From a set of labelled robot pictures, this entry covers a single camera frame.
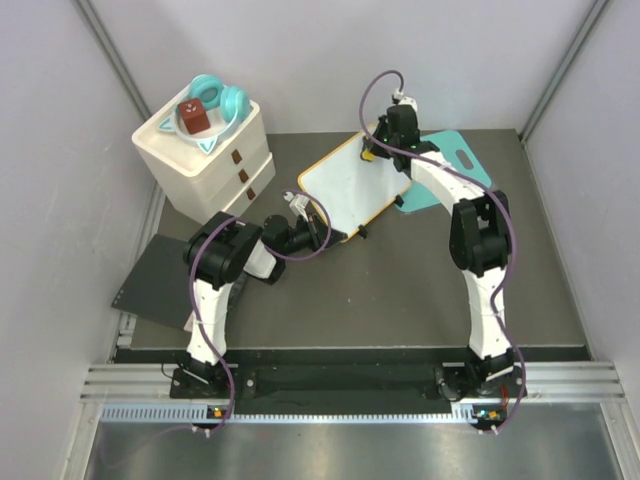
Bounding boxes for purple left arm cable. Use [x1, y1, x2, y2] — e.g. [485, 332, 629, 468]
[187, 188, 331, 437]

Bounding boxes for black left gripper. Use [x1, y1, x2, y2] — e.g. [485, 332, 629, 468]
[279, 212, 348, 258]

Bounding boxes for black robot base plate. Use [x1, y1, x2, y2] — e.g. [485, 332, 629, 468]
[170, 362, 522, 414]

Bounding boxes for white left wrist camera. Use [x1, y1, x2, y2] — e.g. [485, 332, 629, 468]
[283, 191, 309, 221]

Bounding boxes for teal cutting board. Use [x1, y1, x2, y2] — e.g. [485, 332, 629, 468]
[396, 130, 492, 214]

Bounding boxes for teal cat-ear headphones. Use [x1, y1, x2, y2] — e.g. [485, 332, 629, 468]
[157, 74, 252, 155]

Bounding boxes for yellow-framed whiteboard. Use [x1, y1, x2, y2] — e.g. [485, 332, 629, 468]
[297, 131, 411, 239]

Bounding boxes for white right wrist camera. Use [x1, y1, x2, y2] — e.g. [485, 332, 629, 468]
[391, 89, 418, 112]

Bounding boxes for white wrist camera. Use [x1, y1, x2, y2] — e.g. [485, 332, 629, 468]
[391, 89, 418, 112]
[283, 191, 309, 221]

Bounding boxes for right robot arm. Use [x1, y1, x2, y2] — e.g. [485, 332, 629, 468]
[371, 104, 513, 396]

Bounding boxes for aluminium frame rail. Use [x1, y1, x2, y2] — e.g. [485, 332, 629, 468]
[80, 361, 624, 403]

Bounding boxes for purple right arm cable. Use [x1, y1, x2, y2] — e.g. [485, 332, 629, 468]
[358, 71, 527, 436]

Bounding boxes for grey slotted cable duct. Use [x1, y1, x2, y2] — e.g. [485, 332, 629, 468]
[100, 403, 498, 426]

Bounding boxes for white three-drawer storage cabinet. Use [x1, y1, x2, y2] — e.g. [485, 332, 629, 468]
[132, 91, 276, 224]

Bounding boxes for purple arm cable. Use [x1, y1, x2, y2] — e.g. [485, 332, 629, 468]
[187, 188, 331, 437]
[358, 71, 527, 436]

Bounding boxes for brown cube toy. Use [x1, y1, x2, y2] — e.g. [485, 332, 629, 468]
[178, 97, 210, 135]

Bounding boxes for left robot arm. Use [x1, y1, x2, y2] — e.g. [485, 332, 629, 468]
[183, 211, 333, 397]

